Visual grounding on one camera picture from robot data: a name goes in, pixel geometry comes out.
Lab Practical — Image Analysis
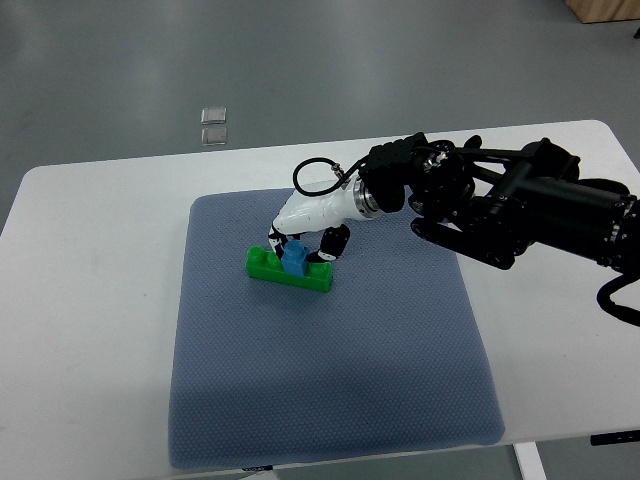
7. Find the black table control panel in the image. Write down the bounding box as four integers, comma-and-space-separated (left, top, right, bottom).
590, 430, 640, 446

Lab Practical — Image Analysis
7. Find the long green block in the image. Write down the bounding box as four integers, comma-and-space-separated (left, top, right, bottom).
245, 246, 333, 293

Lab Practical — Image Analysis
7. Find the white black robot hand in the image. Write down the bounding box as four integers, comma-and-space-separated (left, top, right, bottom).
268, 189, 366, 263

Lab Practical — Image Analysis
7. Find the white table leg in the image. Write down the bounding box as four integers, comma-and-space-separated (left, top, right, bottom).
513, 442, 547, 480

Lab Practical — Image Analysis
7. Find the blue grey foam mat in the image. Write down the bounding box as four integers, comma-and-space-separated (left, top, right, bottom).
169, 190, 504, 469

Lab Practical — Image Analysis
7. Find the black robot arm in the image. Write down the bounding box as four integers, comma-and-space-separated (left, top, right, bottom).
273, 133, 639, 325

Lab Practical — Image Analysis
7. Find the upper metal floor plate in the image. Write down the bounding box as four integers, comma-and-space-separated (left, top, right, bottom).
200, 107, 227, 125

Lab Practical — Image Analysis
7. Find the small blue block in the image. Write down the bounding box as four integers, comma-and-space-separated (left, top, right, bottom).
281, 240, 310, 277

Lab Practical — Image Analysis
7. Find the wooden box corner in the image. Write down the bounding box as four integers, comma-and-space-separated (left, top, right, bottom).
564, 0, 639, 24

